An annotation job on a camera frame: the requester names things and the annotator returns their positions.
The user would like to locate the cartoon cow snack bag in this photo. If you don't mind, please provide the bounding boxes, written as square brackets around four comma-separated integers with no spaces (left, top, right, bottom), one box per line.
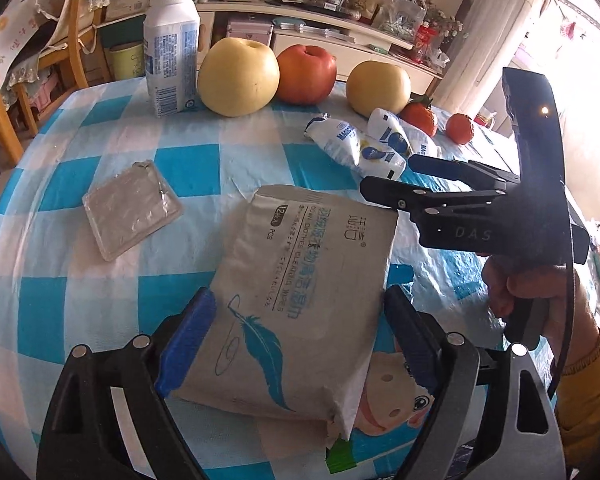
[324,263,437,476]

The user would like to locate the grey wet wipes pack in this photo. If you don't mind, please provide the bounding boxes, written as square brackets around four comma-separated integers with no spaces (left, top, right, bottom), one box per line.
[175,184,398,438]

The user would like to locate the white blue wrapper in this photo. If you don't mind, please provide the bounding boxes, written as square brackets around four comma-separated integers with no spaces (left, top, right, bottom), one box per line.
[304,115,406,181]

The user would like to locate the white blue pouch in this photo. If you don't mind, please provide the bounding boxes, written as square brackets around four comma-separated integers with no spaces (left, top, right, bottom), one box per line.
[367,108,440,158]

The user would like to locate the yellow right sleeve forearm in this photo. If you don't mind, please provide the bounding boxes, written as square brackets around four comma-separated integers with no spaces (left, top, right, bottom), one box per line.
[556,333,600,469]

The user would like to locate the person's right hand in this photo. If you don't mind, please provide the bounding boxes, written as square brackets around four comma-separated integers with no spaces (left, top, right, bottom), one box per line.
[482,257,600,366]

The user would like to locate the blue checkered tablecloth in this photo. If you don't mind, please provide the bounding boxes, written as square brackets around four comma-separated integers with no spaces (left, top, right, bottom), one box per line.
[0,79,499,479]

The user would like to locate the yellow pear right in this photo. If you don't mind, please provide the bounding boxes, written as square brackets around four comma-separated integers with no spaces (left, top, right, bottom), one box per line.
[346,61,412,117]

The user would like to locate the white curtain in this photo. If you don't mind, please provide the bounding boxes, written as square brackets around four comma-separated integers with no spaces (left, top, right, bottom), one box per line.
[432,0,544,117]

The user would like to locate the clear plastic bag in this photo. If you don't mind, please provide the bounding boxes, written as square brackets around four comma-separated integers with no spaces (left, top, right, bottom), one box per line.
[372,0,427,44]

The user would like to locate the white tv cabinet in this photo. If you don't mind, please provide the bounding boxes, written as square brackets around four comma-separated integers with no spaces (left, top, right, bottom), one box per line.
[197,1,442,94]

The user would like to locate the yellow apple left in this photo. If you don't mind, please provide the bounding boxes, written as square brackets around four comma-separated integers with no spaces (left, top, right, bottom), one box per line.
[197,37,279,117]

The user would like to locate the red apple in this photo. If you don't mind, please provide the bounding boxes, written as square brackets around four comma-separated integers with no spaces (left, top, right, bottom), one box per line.
[276,44,337,106]

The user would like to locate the green waste bin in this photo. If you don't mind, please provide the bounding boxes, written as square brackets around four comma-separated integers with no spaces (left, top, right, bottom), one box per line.
[108,42,145,80]

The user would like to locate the white blue yogurt bottle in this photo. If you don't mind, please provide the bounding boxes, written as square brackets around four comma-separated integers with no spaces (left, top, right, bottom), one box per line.
[143,0,200,117]

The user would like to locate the wooden chair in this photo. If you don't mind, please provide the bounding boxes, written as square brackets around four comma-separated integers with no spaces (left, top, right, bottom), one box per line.
[0,0,102,166]

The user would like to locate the pink storage box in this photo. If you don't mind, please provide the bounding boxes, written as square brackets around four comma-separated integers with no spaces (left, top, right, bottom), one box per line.
[226,16,274,47]

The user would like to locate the orange print white cloth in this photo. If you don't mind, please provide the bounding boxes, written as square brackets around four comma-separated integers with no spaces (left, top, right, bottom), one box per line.
[0,0,52,118]

